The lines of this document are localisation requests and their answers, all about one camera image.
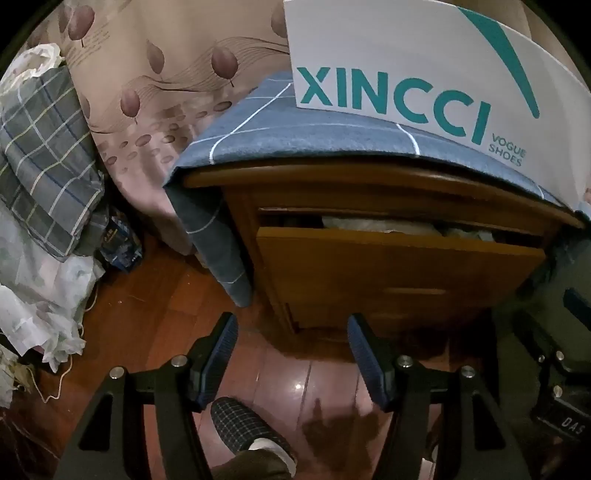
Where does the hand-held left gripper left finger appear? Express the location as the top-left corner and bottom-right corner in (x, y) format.
(58, 311), (240, 480)

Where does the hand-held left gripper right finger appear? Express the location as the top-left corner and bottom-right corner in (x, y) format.
(346, 313), (536, 480)

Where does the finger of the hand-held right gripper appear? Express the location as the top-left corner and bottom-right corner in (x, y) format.
(518, 313), (568, 371)
(562, 287), (591, 325)

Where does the large white garment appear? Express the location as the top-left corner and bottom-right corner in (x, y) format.
(322, 213), (496, 241)

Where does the white cardboard shoe box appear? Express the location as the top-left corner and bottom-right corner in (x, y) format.
(283, 0), (591, 210)

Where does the dark checked slipper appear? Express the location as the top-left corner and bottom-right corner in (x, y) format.
(210, 396), (296, 467)

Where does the blue box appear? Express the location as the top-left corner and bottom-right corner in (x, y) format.
(99, 208), (144, 273)

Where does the wooden nightstand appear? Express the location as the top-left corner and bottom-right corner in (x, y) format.
(182, 157), (585, 342)

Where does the white crumpled fabric pile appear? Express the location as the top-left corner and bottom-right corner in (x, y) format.
(0, 203), (107, 374)

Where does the blue checked cloth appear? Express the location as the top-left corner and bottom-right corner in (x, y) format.
(164, 71), (578, 308)

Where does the leaf printed curtain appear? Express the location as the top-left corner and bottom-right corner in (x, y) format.
(28, 0), (296, 259)

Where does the grey plaid bedding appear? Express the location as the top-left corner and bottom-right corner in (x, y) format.
(0, 65), (109, 261)

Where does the white plastic bag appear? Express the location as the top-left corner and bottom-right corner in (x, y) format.
(0, 44), (65, 97)

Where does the white cord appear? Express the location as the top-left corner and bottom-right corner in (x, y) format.
(28, 277), (100, 402)

